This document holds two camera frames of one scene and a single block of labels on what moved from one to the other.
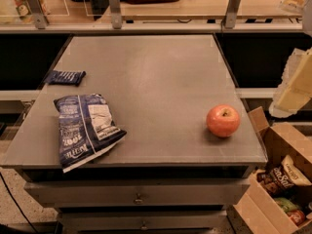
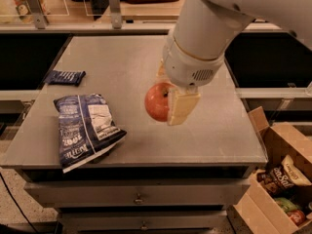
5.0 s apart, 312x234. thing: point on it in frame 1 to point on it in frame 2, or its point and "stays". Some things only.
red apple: (223, 120) to (156, 101)
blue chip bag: (86, 129) stays
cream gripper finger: (295, 88) to (185, 72)
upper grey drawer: (138, 192) stays
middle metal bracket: (116, 14) stays
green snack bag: (287, 205) stays
